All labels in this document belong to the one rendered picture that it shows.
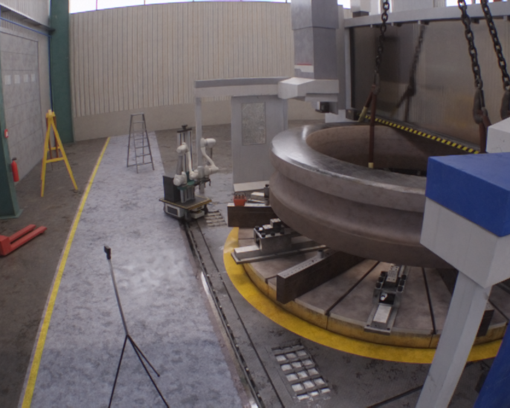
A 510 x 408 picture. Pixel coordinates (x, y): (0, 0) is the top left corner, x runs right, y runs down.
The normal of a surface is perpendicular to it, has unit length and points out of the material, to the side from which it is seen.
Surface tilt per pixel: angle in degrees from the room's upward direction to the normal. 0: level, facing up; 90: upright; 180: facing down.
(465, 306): 90
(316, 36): 90
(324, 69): 90
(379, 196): 90
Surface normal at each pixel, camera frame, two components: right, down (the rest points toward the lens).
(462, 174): -0.96, 0.11
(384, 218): -0.53, 0.29
